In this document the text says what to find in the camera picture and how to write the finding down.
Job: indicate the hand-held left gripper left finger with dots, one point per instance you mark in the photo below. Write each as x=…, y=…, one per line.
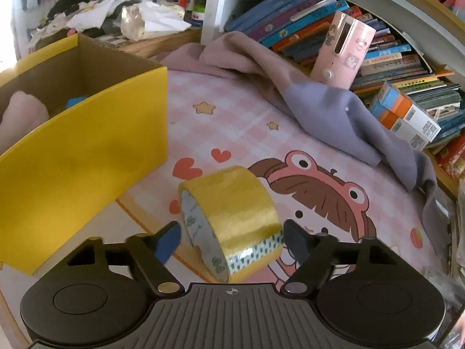
x=169, y=241

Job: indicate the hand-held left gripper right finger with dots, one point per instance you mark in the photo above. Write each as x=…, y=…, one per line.
x=295, y=240

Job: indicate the yellow packing tape roll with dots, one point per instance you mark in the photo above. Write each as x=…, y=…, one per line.
x=232, y=203

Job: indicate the yellow cardboard box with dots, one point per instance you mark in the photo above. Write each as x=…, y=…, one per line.
x=90, y=145

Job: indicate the pink plush pig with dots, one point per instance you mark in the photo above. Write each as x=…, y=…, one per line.
x=21, y=116

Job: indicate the grey purple cloth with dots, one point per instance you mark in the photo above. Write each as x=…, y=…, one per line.
x=327, y=109

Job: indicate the pink printed table mat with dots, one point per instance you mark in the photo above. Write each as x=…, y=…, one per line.
x=236, y=116

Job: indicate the orange blue white carton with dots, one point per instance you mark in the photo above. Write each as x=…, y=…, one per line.
x=397, y=127
x=407, y=111

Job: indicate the stack of papers and booklets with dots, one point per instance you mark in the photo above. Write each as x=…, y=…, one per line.
x=458, y=225

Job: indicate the small blue object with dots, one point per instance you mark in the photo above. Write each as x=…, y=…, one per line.
x=76, y=101

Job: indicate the beige plastic bag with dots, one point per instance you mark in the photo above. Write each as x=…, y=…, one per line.
x=152, y=21

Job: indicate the row of colourful books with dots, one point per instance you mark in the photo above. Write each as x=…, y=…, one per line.
x=290, y=18

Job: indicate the green label jar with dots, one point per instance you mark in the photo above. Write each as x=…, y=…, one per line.
x=198, y=12

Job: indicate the white bookshelf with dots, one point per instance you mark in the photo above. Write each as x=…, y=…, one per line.
x=212, y=7

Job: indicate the white crumpled cloth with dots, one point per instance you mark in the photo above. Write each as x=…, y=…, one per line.
x=101, y=7

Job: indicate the dark cloth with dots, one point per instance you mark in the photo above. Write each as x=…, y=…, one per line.
x=67, y=5

